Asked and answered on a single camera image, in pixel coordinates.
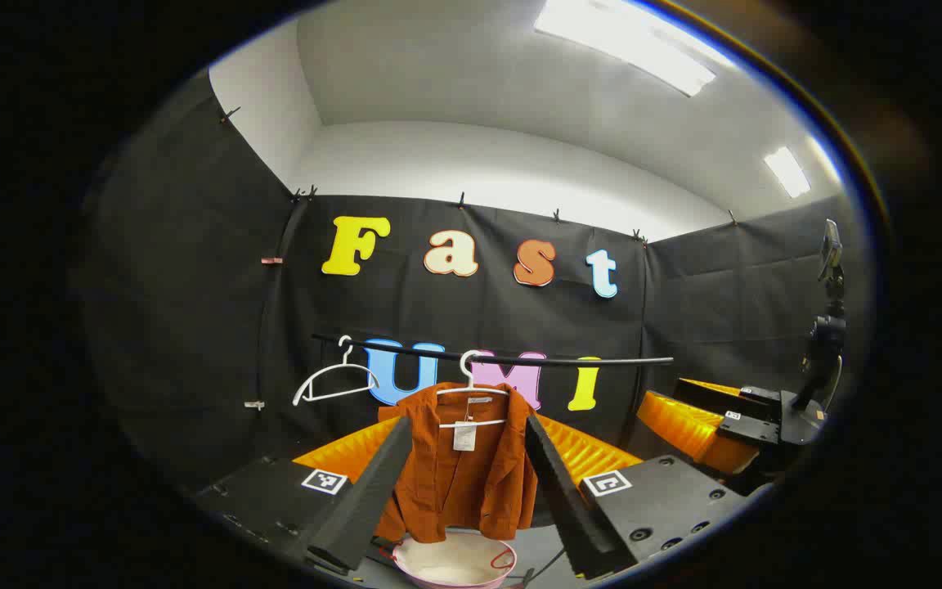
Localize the white plastic hanger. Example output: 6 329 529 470
293 335 380 407
437 350 513 429

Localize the white pink-rimmed laundry hamper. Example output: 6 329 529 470
392 532 518 589

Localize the black clothes rail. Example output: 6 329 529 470
312 331 675 367

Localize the orange corduroy shirt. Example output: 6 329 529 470
375 381 539 544

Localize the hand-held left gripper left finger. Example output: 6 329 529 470
193 416 416 573

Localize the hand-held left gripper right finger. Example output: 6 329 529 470
524 411 758 582

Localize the black backdrop cloth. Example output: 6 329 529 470
70 70 877 500

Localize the ceiling light panel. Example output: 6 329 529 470
764 146 812 199
534 0 717 97

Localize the row of black cloth clips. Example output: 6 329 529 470
220 105 740 245

